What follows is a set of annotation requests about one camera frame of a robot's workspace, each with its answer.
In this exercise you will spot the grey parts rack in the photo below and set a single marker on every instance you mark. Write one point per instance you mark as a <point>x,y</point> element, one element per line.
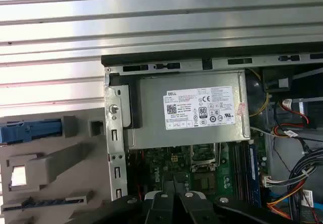
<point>63,163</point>

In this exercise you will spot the green motherboard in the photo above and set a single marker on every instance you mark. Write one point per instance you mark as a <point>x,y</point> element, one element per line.
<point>156,163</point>

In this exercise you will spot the grey Dell power supply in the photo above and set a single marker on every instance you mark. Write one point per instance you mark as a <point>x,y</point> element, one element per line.
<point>151,108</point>

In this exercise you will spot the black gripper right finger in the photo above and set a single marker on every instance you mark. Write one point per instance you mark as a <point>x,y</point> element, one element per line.
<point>191,209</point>

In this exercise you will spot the metal socket cover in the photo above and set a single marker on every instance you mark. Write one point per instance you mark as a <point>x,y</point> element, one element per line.
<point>217,156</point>

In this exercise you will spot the black RAM slot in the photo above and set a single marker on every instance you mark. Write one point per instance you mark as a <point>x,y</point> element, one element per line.
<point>236,173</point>
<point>244,173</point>

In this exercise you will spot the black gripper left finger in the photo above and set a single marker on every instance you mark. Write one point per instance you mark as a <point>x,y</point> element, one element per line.
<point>161,209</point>

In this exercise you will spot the blue RAM stick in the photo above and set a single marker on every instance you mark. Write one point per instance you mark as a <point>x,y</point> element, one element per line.
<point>50,203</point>
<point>255,173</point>

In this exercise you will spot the black PC case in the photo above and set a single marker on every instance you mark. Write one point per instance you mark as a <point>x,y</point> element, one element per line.
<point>116,143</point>

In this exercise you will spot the CPU socket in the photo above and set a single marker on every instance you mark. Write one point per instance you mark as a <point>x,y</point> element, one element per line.
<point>204,181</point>

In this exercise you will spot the silver CPU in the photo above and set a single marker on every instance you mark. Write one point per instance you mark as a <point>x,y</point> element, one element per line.
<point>19,174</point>

